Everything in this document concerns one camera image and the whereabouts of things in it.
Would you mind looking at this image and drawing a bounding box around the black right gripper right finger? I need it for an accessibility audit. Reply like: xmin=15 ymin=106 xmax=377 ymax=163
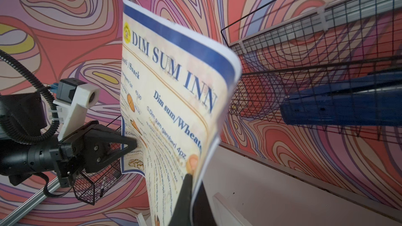
xmin=193 ymin=183 xmax=217 ymax=226

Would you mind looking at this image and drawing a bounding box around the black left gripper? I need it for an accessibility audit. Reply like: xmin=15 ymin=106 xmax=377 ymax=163
xmin=50 ymin=121 xmax=137 ymax=188

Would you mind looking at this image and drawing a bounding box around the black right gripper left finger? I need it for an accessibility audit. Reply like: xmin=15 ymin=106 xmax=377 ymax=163
xmin=169 ymin=174 xmax=193 ymax=226

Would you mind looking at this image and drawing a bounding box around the Dim Sum Inn menu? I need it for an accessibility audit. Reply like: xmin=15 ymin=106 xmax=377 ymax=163
xmin=120 ymin=0 xmax=242 ymax=226

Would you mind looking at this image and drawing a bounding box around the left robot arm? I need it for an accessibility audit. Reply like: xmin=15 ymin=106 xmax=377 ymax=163
xmin=1 ymin=52 xmax=137 ymax=205

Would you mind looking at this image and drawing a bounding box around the white board middle panel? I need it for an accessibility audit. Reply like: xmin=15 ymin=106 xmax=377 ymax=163
xmin=213 ymin=193 xmax=252 ymax=226

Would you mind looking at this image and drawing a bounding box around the white board panel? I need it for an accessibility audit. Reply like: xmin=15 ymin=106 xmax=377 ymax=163
xmin=136 ymin=213 xmax=147 ymax=226
xmin=213 ymin=193 xmax=252 ymax=226

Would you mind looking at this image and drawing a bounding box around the white board front panel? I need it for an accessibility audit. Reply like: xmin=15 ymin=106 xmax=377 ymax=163
xmin=136 ymin=213 xmax=147 ymax=226

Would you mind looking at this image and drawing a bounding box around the blue stapler in basket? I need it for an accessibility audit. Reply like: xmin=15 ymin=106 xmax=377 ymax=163
xmin=280 ymin=71 xmax=402 ymax=127

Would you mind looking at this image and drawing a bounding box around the black wire basket left wall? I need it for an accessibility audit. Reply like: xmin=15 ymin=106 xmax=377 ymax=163
xmin=73 ymin=116 xmax=126 ymax=206

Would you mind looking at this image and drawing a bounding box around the black wire basket wall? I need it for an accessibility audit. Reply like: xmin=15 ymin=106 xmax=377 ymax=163
xmin=73 ymin=116 xmax=126 ymax=206
xmin=229 ymin=0 xmax=402 ymax=144

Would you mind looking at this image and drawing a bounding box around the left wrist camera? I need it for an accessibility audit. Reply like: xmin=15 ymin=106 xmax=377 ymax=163
xmin=53 ymin=78 xmax=101 ymax=141

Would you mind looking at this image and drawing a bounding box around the black wire basket back wall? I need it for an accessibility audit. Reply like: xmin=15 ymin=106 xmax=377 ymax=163
xmin=229 ymin=0 xmax=402 ymax=144

